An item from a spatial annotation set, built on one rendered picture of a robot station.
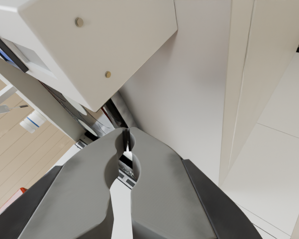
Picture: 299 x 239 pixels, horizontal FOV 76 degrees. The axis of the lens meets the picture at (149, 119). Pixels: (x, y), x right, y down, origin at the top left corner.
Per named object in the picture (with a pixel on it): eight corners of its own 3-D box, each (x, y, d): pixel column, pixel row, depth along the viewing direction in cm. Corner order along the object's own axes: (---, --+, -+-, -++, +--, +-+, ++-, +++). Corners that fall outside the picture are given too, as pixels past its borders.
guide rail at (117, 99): (150, 149, 73) (145, 155, 72) (146, 147, 74) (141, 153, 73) (80, 18, 34) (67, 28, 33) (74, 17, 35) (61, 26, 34)
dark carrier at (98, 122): (145, 169, 66) (144, 170, 66) (87, 129, 85) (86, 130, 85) (101, 105, 40) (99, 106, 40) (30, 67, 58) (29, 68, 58)
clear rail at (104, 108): (150, 171, 67) (148, 174, 66) (147, 169, 67) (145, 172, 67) (104, 100, 38) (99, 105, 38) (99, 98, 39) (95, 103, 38)
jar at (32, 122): (50, 121, 95) (34, 135, 92) (43, 116, 99) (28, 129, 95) (40, 112, 90) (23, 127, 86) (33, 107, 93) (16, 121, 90)
